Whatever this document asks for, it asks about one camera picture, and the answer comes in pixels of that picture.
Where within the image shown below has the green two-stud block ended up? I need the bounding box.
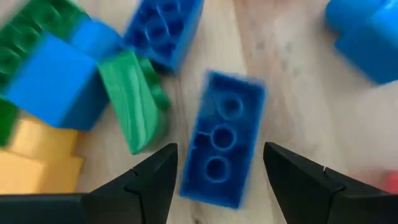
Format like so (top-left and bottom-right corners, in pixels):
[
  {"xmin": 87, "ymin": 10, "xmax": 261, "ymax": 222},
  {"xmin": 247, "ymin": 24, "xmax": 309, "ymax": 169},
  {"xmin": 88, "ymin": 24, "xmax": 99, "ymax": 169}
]
[{"xmin": 0, "ymin": 98, "xmax": 19, "ymax": 147}]

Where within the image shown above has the green hollow brick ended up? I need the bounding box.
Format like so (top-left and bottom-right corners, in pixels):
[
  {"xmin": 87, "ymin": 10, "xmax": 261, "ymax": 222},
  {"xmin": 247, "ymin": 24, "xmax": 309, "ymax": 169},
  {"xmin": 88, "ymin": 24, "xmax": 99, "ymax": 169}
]
[{"xmin": 0, "ymin": 0, "xmax": 91, "ymax": 90}]

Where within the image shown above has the large blue two-stud block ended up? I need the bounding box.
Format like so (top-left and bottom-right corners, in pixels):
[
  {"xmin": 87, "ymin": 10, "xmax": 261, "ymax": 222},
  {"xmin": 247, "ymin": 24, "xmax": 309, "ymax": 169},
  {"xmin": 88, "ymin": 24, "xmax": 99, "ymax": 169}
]
[{"xmin": 325, "ymin": 0, "xmax": 398, "ymax": 85}]

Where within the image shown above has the red-orange brick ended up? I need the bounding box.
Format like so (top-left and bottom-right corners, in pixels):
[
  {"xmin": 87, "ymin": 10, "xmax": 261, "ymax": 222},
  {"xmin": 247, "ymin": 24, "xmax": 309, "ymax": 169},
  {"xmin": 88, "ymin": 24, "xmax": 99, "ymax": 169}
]
[{"xmin": 347, "ymin": 169, "xmax": 398, "ymax": 194}]

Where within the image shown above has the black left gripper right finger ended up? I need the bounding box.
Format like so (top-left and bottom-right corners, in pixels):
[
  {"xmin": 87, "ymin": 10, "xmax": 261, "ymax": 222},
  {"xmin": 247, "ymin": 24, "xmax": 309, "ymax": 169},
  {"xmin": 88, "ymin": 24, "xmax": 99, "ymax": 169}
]
[{"xmin": 263, "ymin": 142, "xmax": 398, "ymax": 224}]

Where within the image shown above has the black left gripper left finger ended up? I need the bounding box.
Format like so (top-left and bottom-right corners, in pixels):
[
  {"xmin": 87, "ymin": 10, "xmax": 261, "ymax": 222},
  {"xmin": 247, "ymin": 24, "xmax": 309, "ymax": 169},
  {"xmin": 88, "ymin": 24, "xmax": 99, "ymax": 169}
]
[{"xmin": 0, "ymin": 142, "xmax": 178, "ymax": 224}]

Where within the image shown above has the green stud block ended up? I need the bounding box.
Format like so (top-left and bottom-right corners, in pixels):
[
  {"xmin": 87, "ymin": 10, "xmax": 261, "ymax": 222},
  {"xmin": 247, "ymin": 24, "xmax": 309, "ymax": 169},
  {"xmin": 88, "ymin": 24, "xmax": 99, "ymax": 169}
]
[{"xmin": 98, "ymin": 50, "xmax": 171, "ymax": 156}]

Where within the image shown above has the small yellow block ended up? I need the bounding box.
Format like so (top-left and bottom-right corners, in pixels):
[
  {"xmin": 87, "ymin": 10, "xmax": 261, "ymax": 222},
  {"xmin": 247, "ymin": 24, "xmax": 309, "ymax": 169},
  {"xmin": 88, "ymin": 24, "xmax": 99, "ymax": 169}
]
[{"xmin": 0, "ymin": 117, "xmax": 85, "ymax": 196}]

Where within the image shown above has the dark blue hollow brick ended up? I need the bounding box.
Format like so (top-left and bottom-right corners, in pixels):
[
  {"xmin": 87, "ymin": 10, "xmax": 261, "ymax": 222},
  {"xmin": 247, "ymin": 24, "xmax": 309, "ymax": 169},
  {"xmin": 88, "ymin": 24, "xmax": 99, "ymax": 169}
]
[
  {"xmin": 179, "ymin": 70, "xmax": 267, "ymax": 210},
  {"xmin": 123, "ymin": 0, "xmax": 205, "ymax": 75}
]

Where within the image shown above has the blue single-stud block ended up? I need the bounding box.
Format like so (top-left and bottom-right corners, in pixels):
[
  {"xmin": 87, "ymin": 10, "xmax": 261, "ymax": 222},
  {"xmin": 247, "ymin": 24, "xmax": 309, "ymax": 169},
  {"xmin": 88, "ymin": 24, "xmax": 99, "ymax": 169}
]
[{"xmin": 2, "ymin": 18, "xmax": 124, "ymax": 131}]

